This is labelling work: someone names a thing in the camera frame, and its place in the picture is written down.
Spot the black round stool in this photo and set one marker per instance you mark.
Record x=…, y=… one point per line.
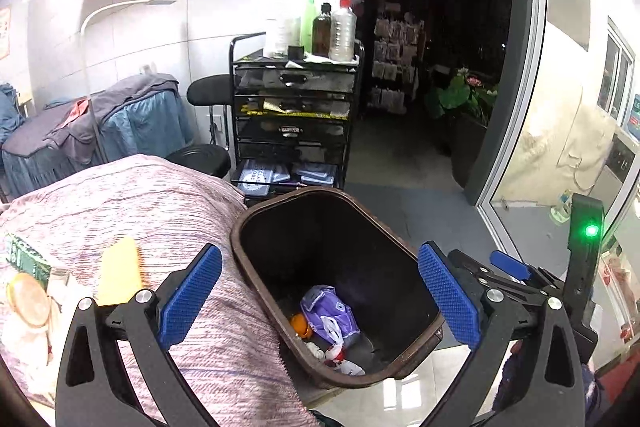
x=212, y=158

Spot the blue covered massage bed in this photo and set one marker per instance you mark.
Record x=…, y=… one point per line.
x=141, y=114

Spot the purple striped bed cover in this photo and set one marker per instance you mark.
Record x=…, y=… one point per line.
x=230, y=358

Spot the green patterned package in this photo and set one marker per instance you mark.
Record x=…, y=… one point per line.
x=26, y=259

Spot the black mesh drawer cart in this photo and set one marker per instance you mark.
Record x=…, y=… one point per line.
x=292, y=118

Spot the dark brown trash bin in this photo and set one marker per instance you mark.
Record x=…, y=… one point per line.
x=321, y=236

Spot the yellow sponge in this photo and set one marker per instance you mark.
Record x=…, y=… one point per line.
x=120, y=277

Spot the purple plastic bag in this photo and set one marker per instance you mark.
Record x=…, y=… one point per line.
x=329, y=317

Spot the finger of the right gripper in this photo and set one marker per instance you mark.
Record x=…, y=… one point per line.
x=509, y=265

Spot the blue bundle of bedding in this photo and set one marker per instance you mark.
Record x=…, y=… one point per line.
x=10, y=115

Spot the wall poster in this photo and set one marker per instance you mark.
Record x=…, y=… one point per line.
x=5, y=32

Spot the potted green plant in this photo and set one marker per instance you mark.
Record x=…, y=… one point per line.
x=468, y=94

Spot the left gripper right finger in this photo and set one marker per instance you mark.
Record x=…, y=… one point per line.
x=548, y=390

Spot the green pump bottle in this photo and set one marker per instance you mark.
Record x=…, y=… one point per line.
x=307, y=25

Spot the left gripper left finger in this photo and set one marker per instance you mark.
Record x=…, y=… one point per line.
x=94, y=388

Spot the dark brown glass bottle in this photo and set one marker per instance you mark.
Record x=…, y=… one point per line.
x=321, y=31

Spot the white tissue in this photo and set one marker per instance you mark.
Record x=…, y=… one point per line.
x=334, y=358

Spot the clear plastic bottle red cap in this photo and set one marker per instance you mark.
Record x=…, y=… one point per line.
x=343, y=33

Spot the orange fruit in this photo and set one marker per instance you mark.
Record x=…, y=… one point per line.
x=301, y=326

